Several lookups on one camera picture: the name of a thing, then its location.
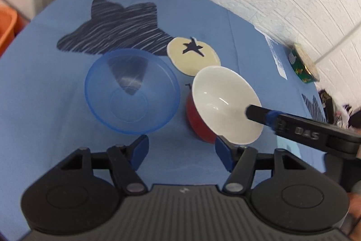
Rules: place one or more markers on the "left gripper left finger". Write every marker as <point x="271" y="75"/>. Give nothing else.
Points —
<point x="124" y="163"/>

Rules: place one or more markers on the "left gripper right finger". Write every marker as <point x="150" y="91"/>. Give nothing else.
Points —
<point x="239" y="162"/>

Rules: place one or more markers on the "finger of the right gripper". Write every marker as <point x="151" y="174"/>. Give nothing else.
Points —
<point x="266" y="117"/>

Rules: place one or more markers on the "red ceramic bowl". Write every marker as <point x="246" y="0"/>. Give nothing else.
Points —
<point x="217" y="105"/>

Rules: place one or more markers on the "blue translucent plastic bowl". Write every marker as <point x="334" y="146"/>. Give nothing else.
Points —
<point x="132" y="91"/>

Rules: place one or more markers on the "person's right hand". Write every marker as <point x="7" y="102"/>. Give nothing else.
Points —
<point x="355" y="211"/>

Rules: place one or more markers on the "green patterned bowl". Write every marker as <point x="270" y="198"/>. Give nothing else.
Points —
<point x="302" y="64"/>

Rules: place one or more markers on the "blue printed tablecloth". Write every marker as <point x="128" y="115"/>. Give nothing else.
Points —
<point x="44" y="115"/>

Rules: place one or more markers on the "orange plastic basin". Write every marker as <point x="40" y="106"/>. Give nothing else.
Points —
<point x="8" y="21"/>

